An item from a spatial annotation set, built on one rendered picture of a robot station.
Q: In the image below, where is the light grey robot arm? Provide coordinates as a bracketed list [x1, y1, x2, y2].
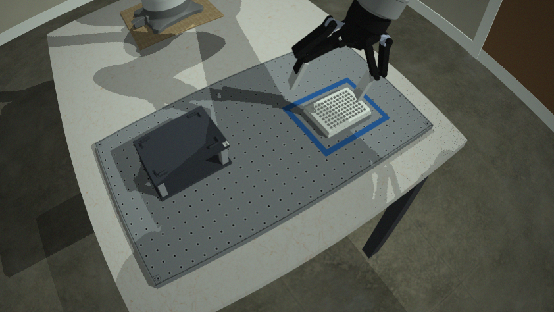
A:
[131, 0, 410, 34]

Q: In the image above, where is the blue tape outline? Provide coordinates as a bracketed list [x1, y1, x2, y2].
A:
[282, 78, 390, 157]

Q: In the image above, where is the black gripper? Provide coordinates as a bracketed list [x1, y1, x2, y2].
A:
[288, 0, 393, 101]

